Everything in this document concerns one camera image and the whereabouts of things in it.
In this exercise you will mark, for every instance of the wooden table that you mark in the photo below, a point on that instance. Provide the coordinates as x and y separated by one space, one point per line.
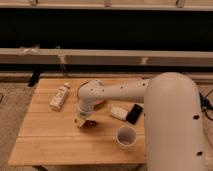
48 137

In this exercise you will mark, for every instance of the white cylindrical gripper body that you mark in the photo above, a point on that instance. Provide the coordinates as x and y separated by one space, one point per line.
85 109

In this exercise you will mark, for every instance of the white carton bottle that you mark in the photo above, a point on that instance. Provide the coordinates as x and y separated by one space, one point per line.
59 98

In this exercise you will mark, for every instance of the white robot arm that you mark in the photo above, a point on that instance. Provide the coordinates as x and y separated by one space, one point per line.
173 119

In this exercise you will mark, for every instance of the yellow gripper fingers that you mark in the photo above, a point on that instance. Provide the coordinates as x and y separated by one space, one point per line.
80 122

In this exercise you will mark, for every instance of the metal rail frame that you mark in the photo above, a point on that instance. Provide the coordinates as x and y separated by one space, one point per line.
105 57

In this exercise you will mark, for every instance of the white rectangular box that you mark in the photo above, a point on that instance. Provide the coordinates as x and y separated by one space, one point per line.
118 112

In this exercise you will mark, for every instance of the orange bowl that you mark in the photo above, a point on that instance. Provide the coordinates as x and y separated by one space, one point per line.
97 103

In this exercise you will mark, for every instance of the white paper cup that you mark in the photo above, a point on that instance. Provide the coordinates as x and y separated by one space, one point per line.
125 137

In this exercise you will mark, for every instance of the black smartphone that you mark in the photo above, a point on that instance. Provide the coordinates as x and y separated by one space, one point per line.
134 114

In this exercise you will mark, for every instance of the red pepper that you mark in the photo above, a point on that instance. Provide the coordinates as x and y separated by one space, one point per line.
90 123

